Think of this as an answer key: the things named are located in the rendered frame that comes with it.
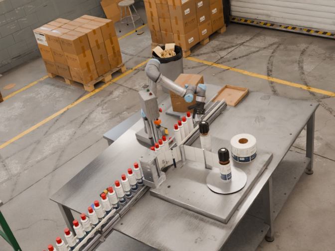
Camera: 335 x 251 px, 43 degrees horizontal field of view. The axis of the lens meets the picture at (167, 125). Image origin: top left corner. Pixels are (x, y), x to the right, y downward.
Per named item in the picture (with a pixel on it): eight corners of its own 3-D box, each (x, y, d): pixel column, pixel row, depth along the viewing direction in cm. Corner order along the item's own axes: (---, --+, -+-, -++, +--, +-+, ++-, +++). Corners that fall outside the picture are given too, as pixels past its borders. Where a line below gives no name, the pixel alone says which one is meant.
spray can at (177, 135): (180, 146, 368) (176, 127, 357) (175, 145, 371) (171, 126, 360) (183, 143, 371) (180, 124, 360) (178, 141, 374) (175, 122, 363)
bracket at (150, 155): (149, 164, 314) (149, 163, 313) (138, 160, 320) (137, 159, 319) (160, 153, 322) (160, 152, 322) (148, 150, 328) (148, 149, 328)
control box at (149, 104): (148, 121, 335) (144, 100, 324) (142, 111, 349) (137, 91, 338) (160, 117, 337) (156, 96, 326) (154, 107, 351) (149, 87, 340)
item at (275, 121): (205, 273, 266) (205, 271, 265) (49, 199, 349) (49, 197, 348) (319, 104, 398) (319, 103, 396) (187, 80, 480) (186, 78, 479)
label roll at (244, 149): (249, 165, 333) (248, 151, 325) (227, 159, 344) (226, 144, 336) (260, 151, 345) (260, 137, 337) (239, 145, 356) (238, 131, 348)
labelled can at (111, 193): (116, 211, 315) (110, 191, 303) (111, 209, 318) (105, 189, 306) (121, 206, 318) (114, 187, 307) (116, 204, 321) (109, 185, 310)
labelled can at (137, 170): (141, 186, 334) (136, 166, 322) (136, 184, 336) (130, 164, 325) (145, 182, 337) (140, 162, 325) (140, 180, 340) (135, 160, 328)
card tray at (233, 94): (234, 106, 416) (234, 103, 413) (211, 101, 430) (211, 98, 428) (248, 91, 434) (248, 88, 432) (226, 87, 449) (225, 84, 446)
